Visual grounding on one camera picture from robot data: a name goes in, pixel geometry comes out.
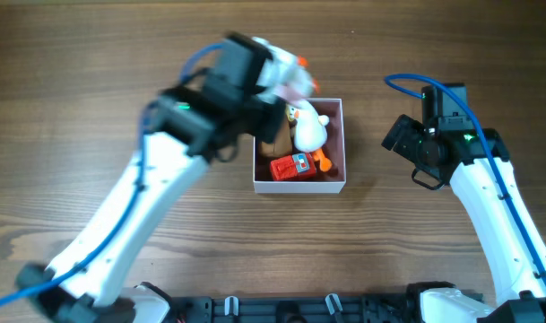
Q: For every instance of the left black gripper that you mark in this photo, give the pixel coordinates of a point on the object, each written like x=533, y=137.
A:
x=264, y=127

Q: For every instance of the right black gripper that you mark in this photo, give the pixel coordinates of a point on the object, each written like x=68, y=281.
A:
x=411, y=129

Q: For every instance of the brown plush toy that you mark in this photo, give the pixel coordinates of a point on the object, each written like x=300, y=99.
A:
x=282, y=144

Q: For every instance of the pink pig toy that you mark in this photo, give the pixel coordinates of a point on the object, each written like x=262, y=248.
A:
x=295, y=83

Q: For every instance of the white plush duck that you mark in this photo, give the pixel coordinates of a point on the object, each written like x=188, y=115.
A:
x=309, y=133

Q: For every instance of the red toy truck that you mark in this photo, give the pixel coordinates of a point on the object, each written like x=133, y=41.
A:
x=296, y=167

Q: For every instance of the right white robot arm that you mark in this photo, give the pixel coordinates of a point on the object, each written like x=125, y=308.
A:
x=450, y=145

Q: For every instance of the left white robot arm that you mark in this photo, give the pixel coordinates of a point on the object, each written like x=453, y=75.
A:
x=180, y=135

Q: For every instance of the white box pink inside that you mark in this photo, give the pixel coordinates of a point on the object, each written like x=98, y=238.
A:
x=330, y=182

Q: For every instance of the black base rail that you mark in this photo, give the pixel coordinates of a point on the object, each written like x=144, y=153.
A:
x=295, y=308

